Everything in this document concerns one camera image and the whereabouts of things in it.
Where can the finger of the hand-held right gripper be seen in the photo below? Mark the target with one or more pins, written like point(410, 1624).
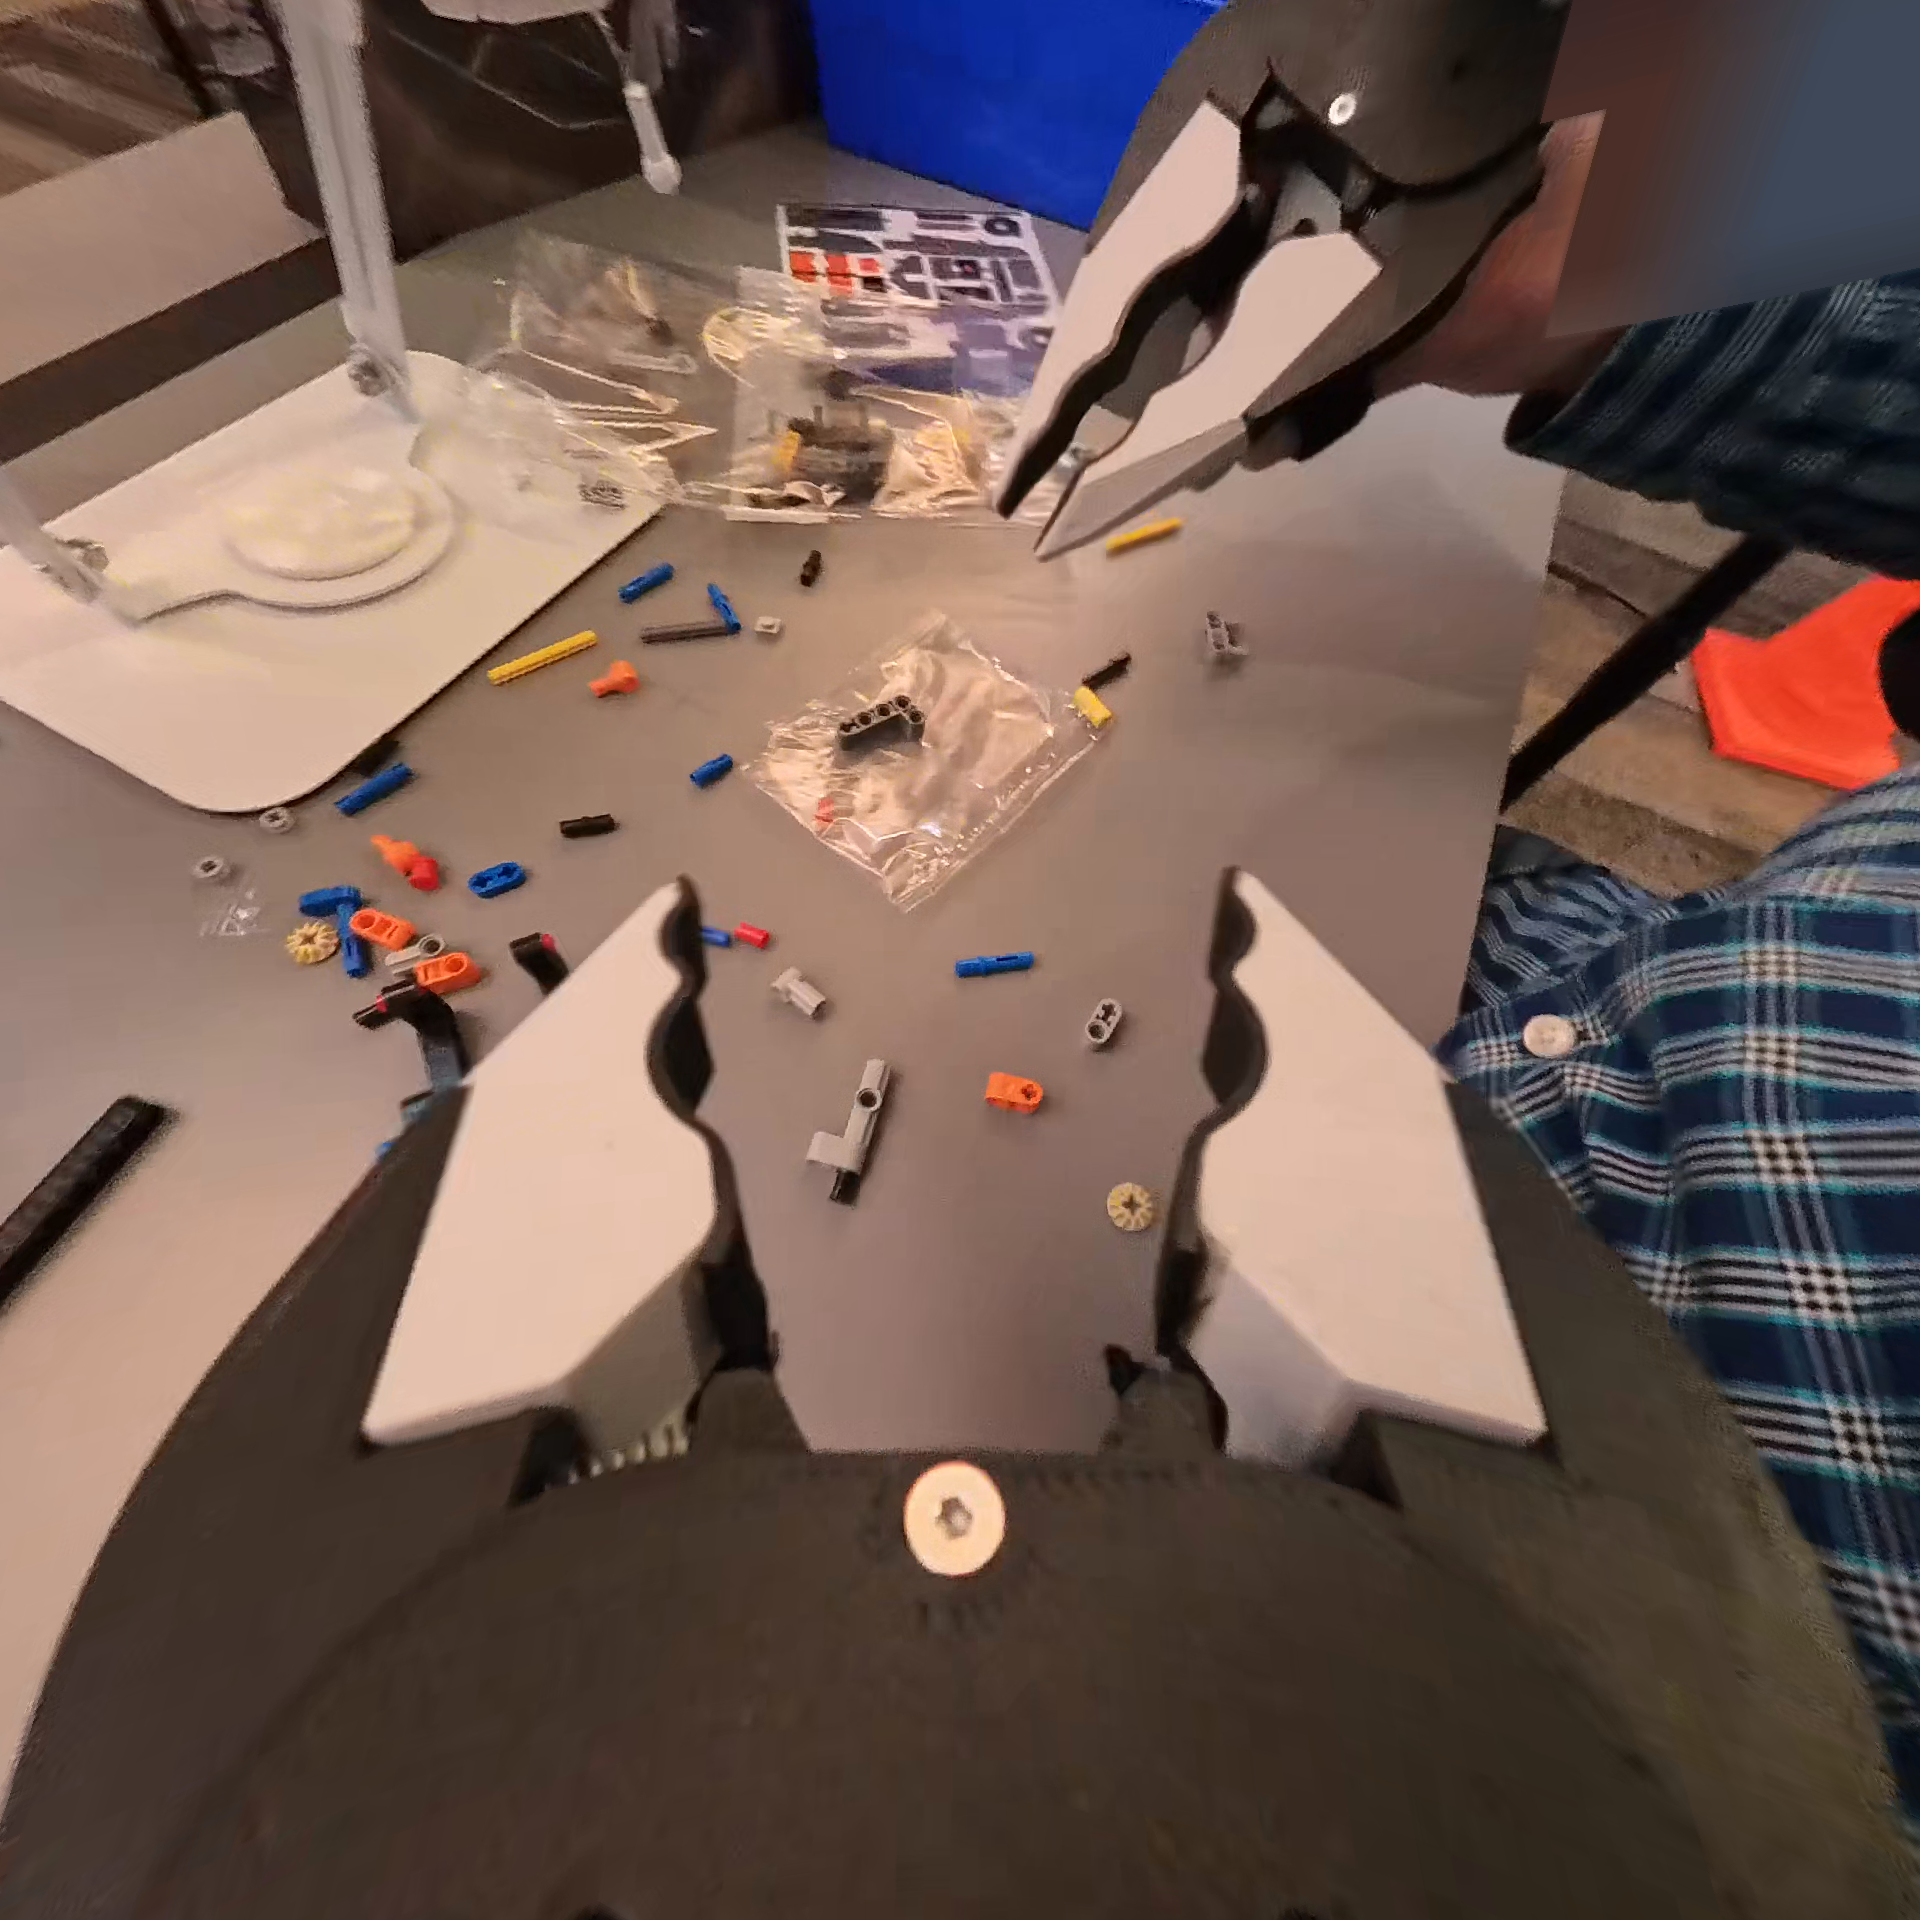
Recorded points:
point(1259, 346)
point(1141, 240)

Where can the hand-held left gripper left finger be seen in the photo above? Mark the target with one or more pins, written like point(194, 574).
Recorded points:
point(570, 1231)

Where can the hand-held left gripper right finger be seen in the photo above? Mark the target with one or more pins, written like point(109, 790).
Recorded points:
point(1349, 1231)

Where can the tan lego gear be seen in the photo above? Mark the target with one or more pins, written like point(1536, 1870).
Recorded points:
point(312, 942)
point(1131, 1209)

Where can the yellow lego axle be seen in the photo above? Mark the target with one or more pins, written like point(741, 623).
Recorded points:
point(543, 657)
point(1146, 534)

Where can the black lego frame assembly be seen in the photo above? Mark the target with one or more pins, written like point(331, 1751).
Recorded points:
point(435, 1035)

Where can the orange lego axle connector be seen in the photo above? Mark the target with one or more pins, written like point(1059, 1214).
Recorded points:
point(614, 682)
point(391, 854)

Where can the small clear plastic bag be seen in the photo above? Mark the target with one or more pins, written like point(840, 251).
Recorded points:
point(961, 780)

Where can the dark grey lego angle beam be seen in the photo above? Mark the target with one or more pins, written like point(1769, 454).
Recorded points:
point(882, 724)

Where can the person's right forearm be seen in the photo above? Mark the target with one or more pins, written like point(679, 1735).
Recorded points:
point(1725, 435)

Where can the grey lego pin connector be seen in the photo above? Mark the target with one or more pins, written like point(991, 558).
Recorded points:
point(1227, 638)

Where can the small grey lego connector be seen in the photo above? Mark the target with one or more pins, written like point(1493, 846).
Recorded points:
point(799, 992)

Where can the clear bag of lego parts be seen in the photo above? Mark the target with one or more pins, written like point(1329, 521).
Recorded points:
point(840, 435)

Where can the blue oval lego liftarm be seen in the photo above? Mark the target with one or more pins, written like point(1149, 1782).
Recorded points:
point(496, 879)

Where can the yellow lego connector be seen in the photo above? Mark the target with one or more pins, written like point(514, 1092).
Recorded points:
point(1093, 706)

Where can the clear lego piece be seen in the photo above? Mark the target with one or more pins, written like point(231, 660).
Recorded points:
point(233, 916)

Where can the dark grey lego axle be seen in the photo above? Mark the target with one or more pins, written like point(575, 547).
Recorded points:
point(682, 634)

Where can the person's right hand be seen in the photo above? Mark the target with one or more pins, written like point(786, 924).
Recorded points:
point(1485, 329)

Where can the blue plastic bin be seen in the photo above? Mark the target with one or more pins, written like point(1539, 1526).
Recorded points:
point(974, 90)

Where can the sticker sheet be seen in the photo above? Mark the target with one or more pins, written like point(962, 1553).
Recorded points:
point(901, 300)

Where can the grey connector with black pin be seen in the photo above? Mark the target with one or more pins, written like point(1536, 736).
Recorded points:
point(856, 1126)

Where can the blue plaid shirt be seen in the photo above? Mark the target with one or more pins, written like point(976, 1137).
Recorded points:
point(1725, 1200)

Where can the black flat remote bar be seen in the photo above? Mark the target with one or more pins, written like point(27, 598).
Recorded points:
point(75, 1200)

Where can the black metal leg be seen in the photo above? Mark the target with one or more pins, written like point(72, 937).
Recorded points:
point(1634, 674)

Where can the clear printed plastic bag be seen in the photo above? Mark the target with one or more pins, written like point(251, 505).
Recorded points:
point(585, 388)

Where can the white plastic post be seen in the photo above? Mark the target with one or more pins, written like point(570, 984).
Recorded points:
point(656, 143)

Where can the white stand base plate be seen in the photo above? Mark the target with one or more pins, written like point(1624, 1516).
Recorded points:
point(225, 705)

